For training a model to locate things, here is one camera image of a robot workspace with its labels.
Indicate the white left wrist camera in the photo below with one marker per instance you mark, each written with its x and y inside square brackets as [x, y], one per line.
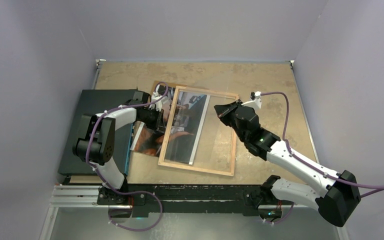
[158, 97]

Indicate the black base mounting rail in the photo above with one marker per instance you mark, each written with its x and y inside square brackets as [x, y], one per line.
[246, 199]

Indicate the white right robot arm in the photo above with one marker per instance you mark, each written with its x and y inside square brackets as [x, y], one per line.
[334, 195]

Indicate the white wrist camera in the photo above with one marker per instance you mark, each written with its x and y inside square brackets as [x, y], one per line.
[158, 97]
[255, 101]

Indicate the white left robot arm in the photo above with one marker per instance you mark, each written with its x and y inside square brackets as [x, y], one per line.
[95, 143]

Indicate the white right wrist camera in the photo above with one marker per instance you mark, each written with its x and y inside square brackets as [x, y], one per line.
[255, 101]

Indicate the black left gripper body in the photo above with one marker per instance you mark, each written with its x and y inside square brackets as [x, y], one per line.
[150, 118]

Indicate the aluminium extrusion rail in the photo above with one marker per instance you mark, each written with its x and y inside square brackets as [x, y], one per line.
[72, 195]

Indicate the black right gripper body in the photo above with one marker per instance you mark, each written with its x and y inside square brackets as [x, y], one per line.
[232, 123]

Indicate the white wooden picture frame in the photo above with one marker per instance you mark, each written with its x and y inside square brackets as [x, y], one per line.
[216, 150]

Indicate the colour photo print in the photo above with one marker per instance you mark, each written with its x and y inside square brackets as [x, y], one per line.
[165, 129]

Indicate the brown backing board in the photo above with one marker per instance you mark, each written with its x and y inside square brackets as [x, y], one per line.
[171, 86]

